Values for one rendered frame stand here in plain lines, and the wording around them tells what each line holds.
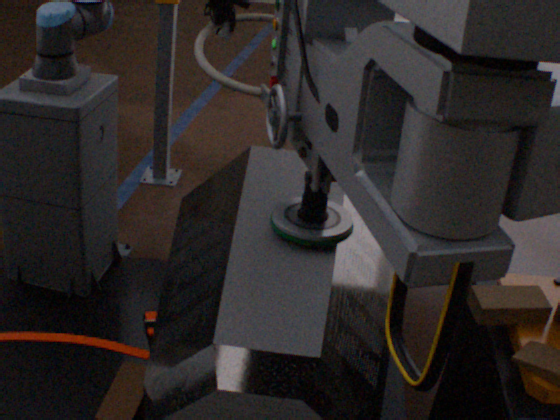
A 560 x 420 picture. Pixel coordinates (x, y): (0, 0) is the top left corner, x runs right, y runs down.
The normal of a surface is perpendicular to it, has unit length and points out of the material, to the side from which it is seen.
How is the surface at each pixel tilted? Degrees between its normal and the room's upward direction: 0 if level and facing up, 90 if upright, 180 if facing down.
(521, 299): 0
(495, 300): 0
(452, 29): 90
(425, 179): 90
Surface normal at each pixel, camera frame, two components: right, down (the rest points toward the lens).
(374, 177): 0.10, -0.87
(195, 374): -0.58, -0.34
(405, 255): -0.97, 0.04
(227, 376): 0.04, -0.50
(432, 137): -0.66, 0.31
